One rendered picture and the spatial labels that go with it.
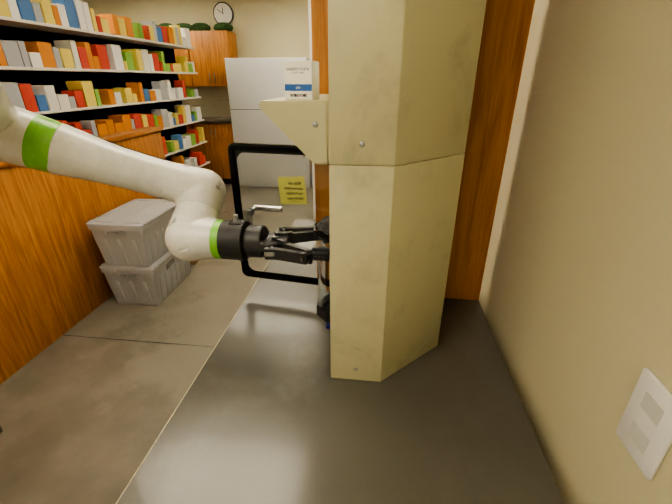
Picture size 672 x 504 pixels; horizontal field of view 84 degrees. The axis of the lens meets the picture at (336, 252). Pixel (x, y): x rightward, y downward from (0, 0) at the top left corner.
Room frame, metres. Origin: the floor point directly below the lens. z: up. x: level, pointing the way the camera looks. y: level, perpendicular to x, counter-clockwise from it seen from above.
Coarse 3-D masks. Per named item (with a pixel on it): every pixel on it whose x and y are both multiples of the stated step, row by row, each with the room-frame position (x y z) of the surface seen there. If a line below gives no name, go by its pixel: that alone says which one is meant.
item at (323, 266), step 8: (320, 232) 0.73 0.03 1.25; (320, 240) 0.74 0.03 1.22; (328, 240) 0.73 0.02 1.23; (320, 264) 0.75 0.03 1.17; (328, 264) 0.73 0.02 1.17; (320, 272) 0.75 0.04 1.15; (328, 272) 0.73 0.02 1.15; (320, 280) 0.75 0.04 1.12; (328, 280) 0.73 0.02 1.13; (320, 288) 0.75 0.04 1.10; (328, 288) 0.73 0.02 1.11; (320, 296) 0.75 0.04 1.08; (328, 296) 0.73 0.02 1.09; (320, 304) 0.75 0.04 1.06; (328, 304) 0.73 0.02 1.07
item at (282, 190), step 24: (240, 168) 1.01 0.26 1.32; (264, 168) 0.99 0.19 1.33; (288, 168) 0.98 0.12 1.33; (312, 168) 0.96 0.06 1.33; (240, 192) 1.01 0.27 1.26; (264, 192) 0.99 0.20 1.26; (288, 192) 0.98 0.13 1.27; (312, 192) 0.96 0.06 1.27; (264, 216) 0.99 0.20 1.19; (288, 216) 0.98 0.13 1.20; (312, 216) 0.96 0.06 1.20; (264, 264) 1.00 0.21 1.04; (288, 264) 0.98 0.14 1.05; (312, 264) 0.96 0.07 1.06
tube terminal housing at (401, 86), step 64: (384, 0) 0.63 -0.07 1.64; (448, 0) 0.68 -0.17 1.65; (384, 64) 0.62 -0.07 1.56; (448, 64) 0.69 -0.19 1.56; (384, 128) 0.62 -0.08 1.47; (448, 128) 0.71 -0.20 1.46; (384, 192) 0.62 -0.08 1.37; (448, 192) 0.72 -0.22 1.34; (384, 256) 0.62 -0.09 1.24; (448, 256) 0.74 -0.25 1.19; (384, 320) 0.62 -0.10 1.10
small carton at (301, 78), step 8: (288, 64) 0.70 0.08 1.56; (296, 64) 0.70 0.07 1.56; (304, 64) 0.69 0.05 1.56; (312, 64) 0.70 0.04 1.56; (288, 72) 0.70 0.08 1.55; (296, 72) 0.70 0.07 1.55; (304, 72) 0.69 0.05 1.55; (312, 72) 0.70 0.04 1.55; (288, 80) 0.70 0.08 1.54; (296, 80) 0.70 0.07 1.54; (304, 80) 0.69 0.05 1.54; (312, 80) 0.69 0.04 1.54; (288, 88) 0.70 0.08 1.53; (296, 88) 0.70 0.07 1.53; (304, 88) 0.69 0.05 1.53; (312, 88) 0.69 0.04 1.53; (288, 96) 0.70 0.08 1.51; (296, 96) 0.70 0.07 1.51; (304, 96) 0.69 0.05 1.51; (312, 96) 0.69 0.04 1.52
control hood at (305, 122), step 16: (320, 96) 0.82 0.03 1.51; (272, 112) 0.65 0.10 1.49; (288, 112) 0.64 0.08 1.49; (304, 112) 0.64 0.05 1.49; (320, 112) 0.64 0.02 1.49; (288, 128) 0.64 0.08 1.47; (304, 128) 0.64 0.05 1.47; (320, 128) 0.64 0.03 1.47; (304, 144) 0.64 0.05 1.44; (320, 144) 0.64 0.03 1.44; (320, 160) 0.64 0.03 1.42
